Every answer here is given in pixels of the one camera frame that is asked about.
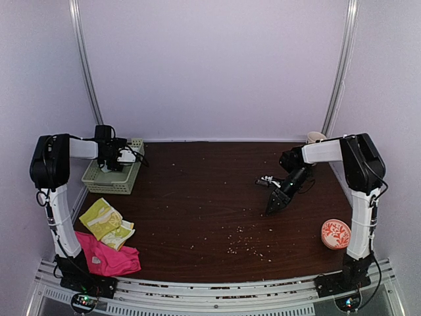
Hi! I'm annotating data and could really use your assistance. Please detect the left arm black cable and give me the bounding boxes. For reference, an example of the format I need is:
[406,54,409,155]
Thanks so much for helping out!
[34,134,149,208]

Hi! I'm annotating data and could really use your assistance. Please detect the aluminium frame post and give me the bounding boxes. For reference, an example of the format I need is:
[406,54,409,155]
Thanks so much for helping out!
[322,0,360,136]
[68,0,104,125]

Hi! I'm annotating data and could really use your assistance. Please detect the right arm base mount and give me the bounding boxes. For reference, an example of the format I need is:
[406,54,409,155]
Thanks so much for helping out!
[314,271,371,298]

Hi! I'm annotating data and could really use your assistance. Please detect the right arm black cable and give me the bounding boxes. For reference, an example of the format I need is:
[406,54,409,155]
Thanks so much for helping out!
[358,177,389,297]

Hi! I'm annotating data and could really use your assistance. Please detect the pink towel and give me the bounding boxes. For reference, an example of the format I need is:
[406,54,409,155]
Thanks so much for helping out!
[75,232,141,277]

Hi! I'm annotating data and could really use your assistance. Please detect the left aluminium frame post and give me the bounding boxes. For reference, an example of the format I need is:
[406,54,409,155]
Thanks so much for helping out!
[68,0,104,125]

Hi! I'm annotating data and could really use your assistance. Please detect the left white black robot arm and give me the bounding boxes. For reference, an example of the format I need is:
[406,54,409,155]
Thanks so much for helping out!
[30,125,137,292]

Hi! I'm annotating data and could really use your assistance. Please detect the aluminium front rail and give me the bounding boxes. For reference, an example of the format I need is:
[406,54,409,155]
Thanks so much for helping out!
[24,258,407,316]

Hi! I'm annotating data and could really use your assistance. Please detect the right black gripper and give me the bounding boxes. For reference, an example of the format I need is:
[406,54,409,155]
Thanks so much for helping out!
[266,167,310,215]

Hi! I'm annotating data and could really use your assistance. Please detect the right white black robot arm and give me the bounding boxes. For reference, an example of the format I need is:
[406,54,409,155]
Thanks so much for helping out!
[256,133,388,291]

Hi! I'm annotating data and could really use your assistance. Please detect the green plastic basket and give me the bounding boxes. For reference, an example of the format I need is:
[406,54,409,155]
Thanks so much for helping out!
[81,138,145,195]

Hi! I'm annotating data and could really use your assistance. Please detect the cream patterned mug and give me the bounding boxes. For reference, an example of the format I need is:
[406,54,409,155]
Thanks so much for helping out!
[307,131,327,144]

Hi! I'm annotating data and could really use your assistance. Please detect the yellow patterned towel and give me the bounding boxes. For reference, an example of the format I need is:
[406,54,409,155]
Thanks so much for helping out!
[79,197,136,251]

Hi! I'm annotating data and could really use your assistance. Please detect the right aluminium frame post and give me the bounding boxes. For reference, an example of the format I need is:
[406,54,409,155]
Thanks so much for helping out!
[322,0,360,136]

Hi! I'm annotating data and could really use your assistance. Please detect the cream white towel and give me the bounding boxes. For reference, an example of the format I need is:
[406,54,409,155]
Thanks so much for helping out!
[99,165,112,173]

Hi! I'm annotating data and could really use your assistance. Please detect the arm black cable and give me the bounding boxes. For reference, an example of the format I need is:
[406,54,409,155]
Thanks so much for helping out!
[358,177,389,297]
[34,134,149,208]

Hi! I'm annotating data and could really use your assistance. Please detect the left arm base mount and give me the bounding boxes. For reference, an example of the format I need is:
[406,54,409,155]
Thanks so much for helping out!
[60,273,118,299]

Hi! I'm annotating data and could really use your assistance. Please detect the red white patterned bowl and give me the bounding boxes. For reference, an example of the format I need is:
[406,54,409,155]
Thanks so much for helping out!
[321,219,351,250]

